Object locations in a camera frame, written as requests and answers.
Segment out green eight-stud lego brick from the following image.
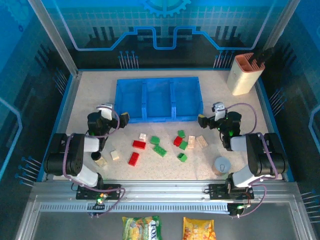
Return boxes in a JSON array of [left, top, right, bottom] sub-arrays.
[[152, 144, 168, 158]]

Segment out blue three-compartment bin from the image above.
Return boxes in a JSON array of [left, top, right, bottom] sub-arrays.
[[114, 76, 205, 125]]

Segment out metal tin can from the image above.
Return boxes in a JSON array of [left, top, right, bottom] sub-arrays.
[[214, 156, 232, 177]]

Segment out cream utensil holder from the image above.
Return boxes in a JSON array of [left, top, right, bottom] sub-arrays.
[[226, 54, 266, 97]]

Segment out black utensils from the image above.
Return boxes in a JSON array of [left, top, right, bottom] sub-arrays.
[[248, 47, 275, 70]]

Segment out yellow snack bag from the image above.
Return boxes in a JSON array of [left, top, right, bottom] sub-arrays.
[[182, 216, 217, 240]]

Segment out green snack bag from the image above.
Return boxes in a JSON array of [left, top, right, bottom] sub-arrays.
[[121, 215, 163, 240]]

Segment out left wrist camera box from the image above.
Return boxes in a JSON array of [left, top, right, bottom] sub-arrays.
[[96, 102, 114, 121]]

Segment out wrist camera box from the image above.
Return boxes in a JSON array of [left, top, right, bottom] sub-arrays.
[[211, 101, 227, 121], [96, 102, 114, 121]]

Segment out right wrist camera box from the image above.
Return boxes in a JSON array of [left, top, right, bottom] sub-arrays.
[[211, 101, 227, 121]]

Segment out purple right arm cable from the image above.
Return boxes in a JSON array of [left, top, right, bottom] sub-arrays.
[[224, 102, 279, 186]]

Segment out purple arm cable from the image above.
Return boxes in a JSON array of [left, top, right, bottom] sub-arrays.
[[62, 105, 121, 188], [224, 102, 279, 186]]

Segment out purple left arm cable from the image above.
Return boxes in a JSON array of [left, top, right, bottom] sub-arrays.
[[62, 105, 121, 188]]

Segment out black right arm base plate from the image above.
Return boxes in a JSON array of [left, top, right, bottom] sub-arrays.
[[208, 183, 255, 201]]

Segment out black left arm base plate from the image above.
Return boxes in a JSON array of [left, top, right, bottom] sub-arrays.
[[76, 183, 122, 201]]

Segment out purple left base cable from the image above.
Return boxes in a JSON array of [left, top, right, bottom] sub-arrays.
[[87, 187, 126, 218]]

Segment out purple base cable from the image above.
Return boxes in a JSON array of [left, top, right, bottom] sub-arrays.
[[87, 187, 126, 218], [231, 184, 268, 219]]

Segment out aluminium frame beam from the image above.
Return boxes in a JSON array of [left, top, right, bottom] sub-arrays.
[[32, 180, 300, 201]]

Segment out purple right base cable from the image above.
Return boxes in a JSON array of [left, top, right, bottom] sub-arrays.
[[231, 184, 268, 219]]

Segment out slotted cable tray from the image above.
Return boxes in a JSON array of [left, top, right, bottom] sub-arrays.
[[38, 202, 231, 213]]

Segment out aluminium frame post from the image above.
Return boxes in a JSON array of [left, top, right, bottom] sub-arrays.
[[28, 0, 80, 76], [264, 0, 301, 51]]

